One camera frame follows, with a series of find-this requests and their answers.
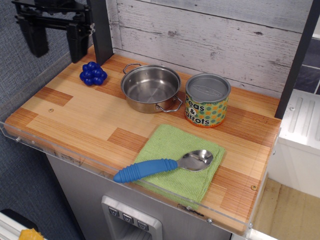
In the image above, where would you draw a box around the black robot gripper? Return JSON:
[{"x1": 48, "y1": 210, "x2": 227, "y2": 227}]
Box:
[{"x1": 12, "y1": 0, "x2": 96, "y2": 63}]

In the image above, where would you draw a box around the silver steel pot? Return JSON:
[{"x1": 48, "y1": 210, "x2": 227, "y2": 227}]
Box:
[{"x1": 120, "y1": 63, "x2": 183, "y2": 114}]

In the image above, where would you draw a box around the blue plastic blueberry cluster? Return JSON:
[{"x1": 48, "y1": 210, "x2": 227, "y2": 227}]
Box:
[{"x1": 79, "y1": 61, "x2": 108, "y2": 86}]

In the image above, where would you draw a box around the peas and carrots can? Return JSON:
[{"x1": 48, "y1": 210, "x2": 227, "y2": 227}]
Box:
[{"x1": 185, "y1": 73, "x2": 231, "y2": 128}]

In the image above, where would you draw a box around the clear acrylic table guard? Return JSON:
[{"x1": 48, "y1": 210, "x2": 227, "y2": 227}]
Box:
[{"x1": 4, "y1": 47, "x2": 280, "y2": 240}]

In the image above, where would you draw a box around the green woven cloth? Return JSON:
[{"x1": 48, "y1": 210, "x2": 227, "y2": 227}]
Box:
[{"x1": 132, "y1": 124, "x2": 226, "y2": 204}]

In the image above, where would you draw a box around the grey toy fridge cabinet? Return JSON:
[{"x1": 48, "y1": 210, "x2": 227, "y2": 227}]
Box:
[{"x1": 48, "y1": 155, "x2": 232, "y2": 240}]

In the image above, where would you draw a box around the silver dispenser button panel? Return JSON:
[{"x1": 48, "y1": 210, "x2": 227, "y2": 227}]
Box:
[{"x1": 101, "y1": 195, "x2": 163, "y2": 240}]

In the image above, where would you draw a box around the yellow object at corner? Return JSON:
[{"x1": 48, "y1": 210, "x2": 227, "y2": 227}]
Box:
[{"x1": 18, "y1": 228, "x2": 45, "y2": 240}]

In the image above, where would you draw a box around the white toy sink unit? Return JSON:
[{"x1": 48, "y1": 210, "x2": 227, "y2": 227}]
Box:
[{"x1": 267, "y1": 90, "x2": 320, "y2": 197}]

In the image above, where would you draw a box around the dark grey left post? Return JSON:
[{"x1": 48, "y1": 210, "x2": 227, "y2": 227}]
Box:
[{"x1": 86, "y1": 0, "x2": 114, "y2": 66}]

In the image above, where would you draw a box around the dark grey post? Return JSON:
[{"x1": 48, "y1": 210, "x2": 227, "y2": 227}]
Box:
[
  {"x1": 86, "y1": 0, "x2": 114, "y2": 66},
  {"x1": 274, "y1": 0, "x2": 320, "y2": 120}
]

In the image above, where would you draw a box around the blue handled metal spoon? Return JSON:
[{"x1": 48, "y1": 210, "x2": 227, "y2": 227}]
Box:
[{"x1": 113, "y1": 149, "x2": 214, "y2": 183}]

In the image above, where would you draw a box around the dark grey right post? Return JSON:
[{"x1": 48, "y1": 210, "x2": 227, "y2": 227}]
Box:
[{"x1": 274, "y1": 0, "x2": 320, "y2": 120}]

